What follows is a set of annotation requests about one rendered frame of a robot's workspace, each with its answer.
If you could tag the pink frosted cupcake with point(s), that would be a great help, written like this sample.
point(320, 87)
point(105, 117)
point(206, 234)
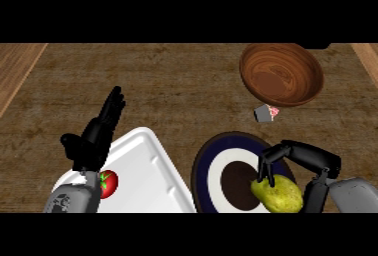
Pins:
point(265, 112)

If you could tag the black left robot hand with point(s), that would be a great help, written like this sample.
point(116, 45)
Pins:
point(97, 133)

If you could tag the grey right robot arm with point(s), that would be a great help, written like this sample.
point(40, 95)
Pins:
point(354, 195)

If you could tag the brown wooden bowl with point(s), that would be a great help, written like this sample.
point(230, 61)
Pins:
point(280, 75)

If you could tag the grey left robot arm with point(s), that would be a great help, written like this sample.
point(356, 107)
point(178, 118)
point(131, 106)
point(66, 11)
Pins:
point(71, 195)

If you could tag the black appliance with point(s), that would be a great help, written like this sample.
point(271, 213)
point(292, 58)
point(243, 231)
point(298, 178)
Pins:
point(314, 46)

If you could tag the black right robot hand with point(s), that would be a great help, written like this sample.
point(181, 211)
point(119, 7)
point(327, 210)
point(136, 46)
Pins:
point(307, 156)

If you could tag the dark blue and white plate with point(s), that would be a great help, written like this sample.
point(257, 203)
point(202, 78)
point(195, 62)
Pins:
point(221, 173)

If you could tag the red tomato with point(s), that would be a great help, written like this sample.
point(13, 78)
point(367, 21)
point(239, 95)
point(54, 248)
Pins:
point(109, 183)

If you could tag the white rectangular tray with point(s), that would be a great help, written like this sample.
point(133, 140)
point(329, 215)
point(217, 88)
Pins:
point(147, 173)

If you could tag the green pear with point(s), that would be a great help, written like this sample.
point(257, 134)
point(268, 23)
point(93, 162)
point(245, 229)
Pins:
point(280, 195)

